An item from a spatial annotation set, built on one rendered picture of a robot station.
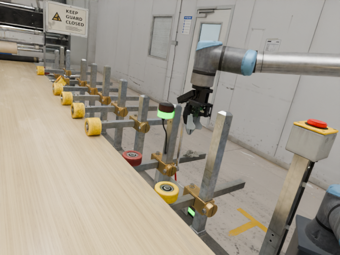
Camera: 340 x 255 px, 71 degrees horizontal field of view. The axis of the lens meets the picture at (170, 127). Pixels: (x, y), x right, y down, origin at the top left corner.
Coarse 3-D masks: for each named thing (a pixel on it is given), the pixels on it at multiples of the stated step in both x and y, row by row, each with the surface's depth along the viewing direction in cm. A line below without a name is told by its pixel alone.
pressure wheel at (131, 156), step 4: (124, 152) 97; (128, 152) 98; (132, 152) 98; (136, 152) 98; (124, 156) 94; (128, 156) 94; (132, 156) 95; (136, 156) 96; (140, 156) 96; (128, 160) 93; (132, 160) 93; (136, 160) 93; (140, 160) 95; (132, 164) 93; (136, 164) 94
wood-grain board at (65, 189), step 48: (0, 96) 143; (48, 96) 159; (0, 144) 88; (48, 144) 94; (96, 144) 101; (0, 192) 64; (48, 192) 67; (96, 192) 70; (144, 192) 74; (0, 240) 50; (48, 240) 52; (96, 240) 54; (144, 240) 56; (192, 240) 59
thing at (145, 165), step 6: (174, 156) 111; (180, 156) 112; (204, 156) 121; (144, 162) 101; (150, 162) 102; (156, 162) 103; (174, 162) 110; (180, 162) 112; (138, 168) 99; (144, 168) 101; (150, 168) 103
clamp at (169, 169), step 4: (160, 152) 111; (152, 156) 108; (156, 156) 106; (160, 156) 107; (160, 160) 103; (160, 164) 103; (164, 164) 100; (168, 164) 101; (172, 164) 101; (156, 168) 106; (160, 168) 103; (164, 168) 100; (168, 168) 99; (172, 168) 100; (176, 168) 102; (160, 172) 103; (164, 172) 100; (168, 172) 100; (172, 172) 101; (168, 176) 101
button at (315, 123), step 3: (309, 120) 54; (312, 120) 53; (315, 120) 54; (318, 120) 54; (309, 123) 53; (312, 123) 53; (315, 123) 52; (318, 123) 52; (321, 123) 52; (324, 123) 52; (315, 126) 52; (318, 126) 52; (321, 126) 52; (324, 126) 52
